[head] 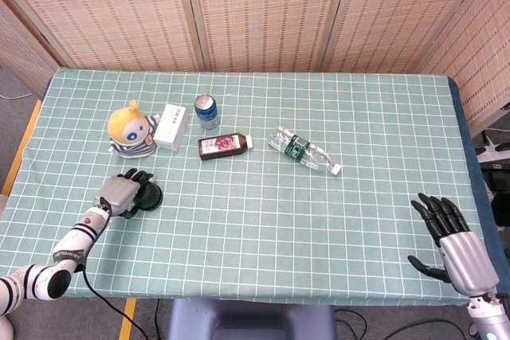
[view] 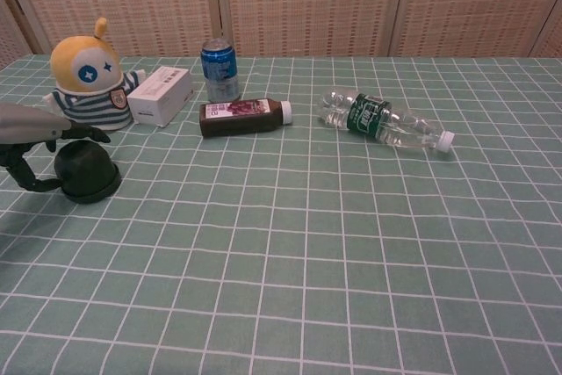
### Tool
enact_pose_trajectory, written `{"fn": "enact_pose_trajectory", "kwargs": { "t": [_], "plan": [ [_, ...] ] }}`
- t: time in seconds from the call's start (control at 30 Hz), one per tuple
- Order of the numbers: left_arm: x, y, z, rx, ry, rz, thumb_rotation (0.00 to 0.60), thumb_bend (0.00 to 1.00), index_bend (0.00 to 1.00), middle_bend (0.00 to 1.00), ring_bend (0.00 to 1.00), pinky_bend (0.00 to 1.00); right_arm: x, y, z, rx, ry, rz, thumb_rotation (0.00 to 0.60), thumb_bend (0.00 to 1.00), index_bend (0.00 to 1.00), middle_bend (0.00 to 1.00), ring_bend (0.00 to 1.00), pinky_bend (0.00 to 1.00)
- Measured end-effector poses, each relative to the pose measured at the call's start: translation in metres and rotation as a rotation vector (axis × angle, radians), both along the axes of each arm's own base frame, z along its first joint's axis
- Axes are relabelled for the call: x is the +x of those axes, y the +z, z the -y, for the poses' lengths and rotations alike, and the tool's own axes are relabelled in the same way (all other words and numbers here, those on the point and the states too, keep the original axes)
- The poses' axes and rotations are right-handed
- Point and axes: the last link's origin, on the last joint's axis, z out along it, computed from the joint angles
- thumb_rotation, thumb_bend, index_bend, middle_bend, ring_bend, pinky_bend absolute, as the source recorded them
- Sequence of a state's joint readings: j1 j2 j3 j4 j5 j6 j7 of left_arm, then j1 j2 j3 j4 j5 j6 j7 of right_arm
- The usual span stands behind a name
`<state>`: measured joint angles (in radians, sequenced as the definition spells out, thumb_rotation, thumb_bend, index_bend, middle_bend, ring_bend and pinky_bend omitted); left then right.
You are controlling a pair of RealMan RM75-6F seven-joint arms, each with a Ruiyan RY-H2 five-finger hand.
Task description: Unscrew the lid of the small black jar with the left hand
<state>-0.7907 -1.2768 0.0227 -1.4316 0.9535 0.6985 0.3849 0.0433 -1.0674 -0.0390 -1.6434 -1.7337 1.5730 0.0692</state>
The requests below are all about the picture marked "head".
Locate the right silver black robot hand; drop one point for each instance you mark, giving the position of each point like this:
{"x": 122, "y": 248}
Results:
{"x": 466, "y": 262}

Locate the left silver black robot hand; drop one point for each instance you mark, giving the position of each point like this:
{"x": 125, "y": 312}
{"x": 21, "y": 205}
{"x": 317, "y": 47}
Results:
{"x": 115, "y": 194}

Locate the black round cap object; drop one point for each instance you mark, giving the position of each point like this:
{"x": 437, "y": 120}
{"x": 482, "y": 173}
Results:
{"x": 151, "y": 196}

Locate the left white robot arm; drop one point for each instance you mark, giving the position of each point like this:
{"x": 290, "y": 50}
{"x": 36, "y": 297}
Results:
{"x": 60, "y": 260}

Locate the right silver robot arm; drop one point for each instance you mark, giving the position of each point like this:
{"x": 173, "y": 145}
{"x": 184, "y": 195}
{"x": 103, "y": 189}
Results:
{"x": 490, "y": 320}

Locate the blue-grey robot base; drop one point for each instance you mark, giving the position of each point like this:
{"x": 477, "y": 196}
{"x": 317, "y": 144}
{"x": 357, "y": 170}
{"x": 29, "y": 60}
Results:
{"x": 251, "y": 320}

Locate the yellow striped plush toy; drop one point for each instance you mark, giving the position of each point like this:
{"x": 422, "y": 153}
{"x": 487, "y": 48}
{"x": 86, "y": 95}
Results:
{"x": 129, "y": 133}

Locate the black box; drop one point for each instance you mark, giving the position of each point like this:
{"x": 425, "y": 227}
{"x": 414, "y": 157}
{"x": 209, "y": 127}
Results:
{"x": 498, "y": 180}

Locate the white cardboard box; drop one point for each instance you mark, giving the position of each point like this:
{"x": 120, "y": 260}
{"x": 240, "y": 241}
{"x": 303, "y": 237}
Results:
{"x": 171, "y": 127}

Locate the dark blue under cloth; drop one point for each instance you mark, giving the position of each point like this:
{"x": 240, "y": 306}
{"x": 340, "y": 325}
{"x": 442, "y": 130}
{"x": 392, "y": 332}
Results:
{"x": 474, "y": 157}

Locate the dark red juice bottle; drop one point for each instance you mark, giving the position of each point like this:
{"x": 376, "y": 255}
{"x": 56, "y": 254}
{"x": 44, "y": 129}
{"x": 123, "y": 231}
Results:
{"x": 221, "y": 147}

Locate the blue drink can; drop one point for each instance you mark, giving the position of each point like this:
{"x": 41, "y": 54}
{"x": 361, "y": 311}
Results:
{"x": 207, "y": 113}

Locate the green checked tablecloth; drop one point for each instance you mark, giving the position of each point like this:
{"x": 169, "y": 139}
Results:
{"x": 279, "y": 228}

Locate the bamboo folding screen panel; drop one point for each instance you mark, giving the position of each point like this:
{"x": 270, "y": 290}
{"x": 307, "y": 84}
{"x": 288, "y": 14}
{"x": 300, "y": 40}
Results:
{"x": 402, "y": 13}
{"x": 267, "y": 13}
{"x": 107, "y": 13}
{"x": 478, "y": 57}
{"x": 20, "y": 49}

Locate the clear green-label water bottle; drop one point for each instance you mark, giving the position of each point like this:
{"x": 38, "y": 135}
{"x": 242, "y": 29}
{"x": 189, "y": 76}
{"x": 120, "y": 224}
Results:
{"x": 303, "y": 151}

